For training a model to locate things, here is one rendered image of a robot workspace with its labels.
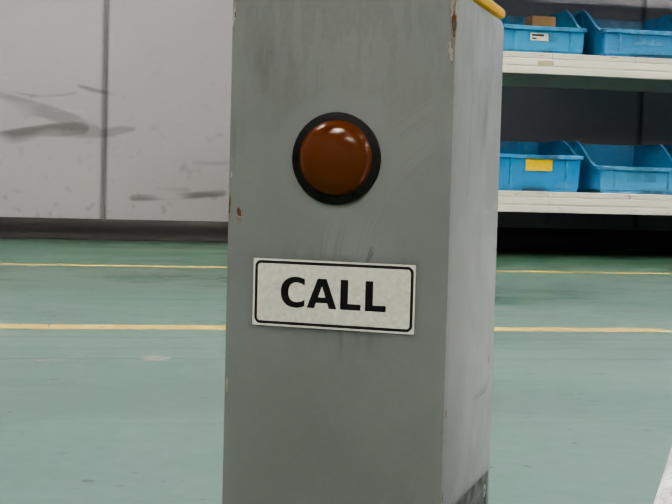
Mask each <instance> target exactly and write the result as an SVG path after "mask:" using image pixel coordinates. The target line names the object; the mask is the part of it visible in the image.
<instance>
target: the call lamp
mask: <svg viewBox="0 0 672 504"><path fill-rule="evenodd" d="M371 164H372V151H371V147H370V144H369V142H368V140H367V138H366V136H365V135H364V133H363V132H362V131H361V130H360V129H359V128H358V127H356V126H355V125H353V124H351V123H349V122H346V121H343V120H329V121H326V122H322V123H320V124H319V125H317V126H315V127H314V128H313V129H312V130H310V132H309V133H308V134H307V135H306V137H305V138H304V140H303V142H302V145H301V148H300V153H299V165H300V169H301V173H302V175H303V177H304V179H305V181H306V182H307V183H308V185H309V186H310V187H311V188H313V189H314V190H315V191H317V192H318V193H320V194H323V195H325V196H330V197H341V196H345V195H348V194H350V193H352V192H354V191H355V190H357V189H358V188H359V187H360V186H361V185H362V184H363V183H364V182H365V180H366V178H367V176H368V175H369V172H370V169H371Z"/></svg>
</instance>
